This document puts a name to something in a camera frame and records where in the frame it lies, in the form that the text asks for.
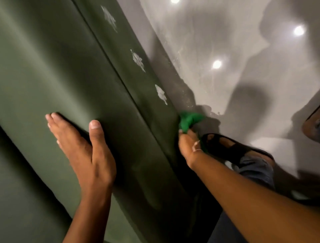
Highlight plain dark green cabinet door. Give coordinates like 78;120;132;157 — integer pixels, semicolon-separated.
0;0;190;243

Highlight green cabinet door white patches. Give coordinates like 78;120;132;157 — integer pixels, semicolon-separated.
72;0;200;176

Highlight blue jeans leg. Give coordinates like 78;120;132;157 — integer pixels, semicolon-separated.
207;155;277;243

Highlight person's left forearm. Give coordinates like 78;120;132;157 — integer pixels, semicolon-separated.
62;191;113;243

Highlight person's right hand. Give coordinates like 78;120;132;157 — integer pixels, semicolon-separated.
178;129;208;171

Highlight green cleaning cloth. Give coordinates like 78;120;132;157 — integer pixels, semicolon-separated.
178;111;208;154

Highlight person's left hand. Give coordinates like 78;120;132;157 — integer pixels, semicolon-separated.
45;112;117;199

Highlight person's right forearm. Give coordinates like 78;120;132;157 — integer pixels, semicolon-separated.
191;151;320;243

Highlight black sandal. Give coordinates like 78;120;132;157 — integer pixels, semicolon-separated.
301;105;320;144
200;133;275;169

